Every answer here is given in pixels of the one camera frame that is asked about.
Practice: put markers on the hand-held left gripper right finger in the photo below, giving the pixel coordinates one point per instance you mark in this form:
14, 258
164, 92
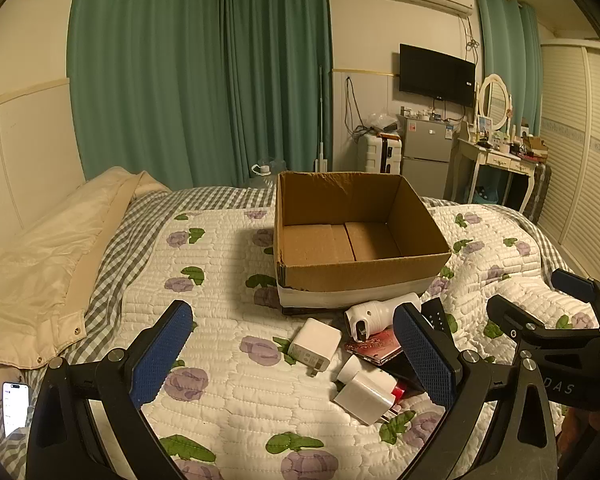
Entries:
425, 355

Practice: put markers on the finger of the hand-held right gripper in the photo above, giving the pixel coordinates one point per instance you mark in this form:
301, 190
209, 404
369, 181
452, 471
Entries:
510, 317
572, 285

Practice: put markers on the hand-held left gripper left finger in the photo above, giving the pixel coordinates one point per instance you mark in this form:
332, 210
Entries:
162, 355

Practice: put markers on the black remote control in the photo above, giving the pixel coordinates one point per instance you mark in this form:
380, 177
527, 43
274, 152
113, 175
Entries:
437, 315

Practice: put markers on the white handheld electric device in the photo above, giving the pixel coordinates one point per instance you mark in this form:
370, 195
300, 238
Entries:
377, 315

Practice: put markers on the white charger plug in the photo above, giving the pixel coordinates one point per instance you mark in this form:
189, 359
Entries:
362, 395
315, 342

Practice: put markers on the brown cardboard box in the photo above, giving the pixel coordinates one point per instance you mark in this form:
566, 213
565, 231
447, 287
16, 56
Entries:
330, 245

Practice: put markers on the person's right forearm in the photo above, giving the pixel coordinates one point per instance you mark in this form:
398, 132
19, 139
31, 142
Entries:
577, 435

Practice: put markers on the dark hard suitcase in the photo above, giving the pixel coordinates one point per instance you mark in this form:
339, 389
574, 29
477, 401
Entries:
537, 190

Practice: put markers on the white floral quilt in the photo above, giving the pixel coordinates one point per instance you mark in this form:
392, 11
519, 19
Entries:
230, 270

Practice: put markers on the blue storage basket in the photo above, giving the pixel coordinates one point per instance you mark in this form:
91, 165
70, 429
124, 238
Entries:
487, 195

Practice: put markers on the white slatted wardrobe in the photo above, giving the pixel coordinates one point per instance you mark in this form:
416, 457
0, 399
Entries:
580, 150

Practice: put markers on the white dressing table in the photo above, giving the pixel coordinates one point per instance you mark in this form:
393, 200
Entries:
500, 159

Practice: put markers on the small cardboard box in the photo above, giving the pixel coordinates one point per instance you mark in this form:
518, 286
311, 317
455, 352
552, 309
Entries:
536, 144

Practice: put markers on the cream padded jacket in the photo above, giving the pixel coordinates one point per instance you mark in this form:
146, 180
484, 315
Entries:
45, 260

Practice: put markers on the smartphone with lit screen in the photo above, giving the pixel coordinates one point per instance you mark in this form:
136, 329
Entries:
16, 407

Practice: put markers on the silver small fridge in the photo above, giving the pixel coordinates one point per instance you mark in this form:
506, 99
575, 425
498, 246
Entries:
425, 160

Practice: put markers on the white oval vanity mirror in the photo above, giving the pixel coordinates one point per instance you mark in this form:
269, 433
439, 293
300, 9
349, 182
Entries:
495, 100

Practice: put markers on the white hard suitcase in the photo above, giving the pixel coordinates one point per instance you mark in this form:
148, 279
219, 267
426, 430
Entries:
377, 155

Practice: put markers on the clear water jug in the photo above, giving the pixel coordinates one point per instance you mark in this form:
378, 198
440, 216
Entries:
267, 172

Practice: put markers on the clear plastic bag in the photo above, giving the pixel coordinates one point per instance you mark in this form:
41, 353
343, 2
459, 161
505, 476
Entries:
382, 120

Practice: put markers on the white flat mop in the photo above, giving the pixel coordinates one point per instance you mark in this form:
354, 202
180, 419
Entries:
320, 125

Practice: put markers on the narrow green curtain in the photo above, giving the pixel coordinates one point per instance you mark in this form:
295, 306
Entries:
505, 35

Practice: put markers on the wide green curtain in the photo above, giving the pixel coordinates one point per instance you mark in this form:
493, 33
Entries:
150, 70

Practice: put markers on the small picture frame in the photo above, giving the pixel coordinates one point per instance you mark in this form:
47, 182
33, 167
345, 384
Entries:
485, 123

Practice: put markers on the black wall television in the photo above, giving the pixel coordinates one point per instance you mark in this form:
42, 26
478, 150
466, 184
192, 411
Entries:
435, 75

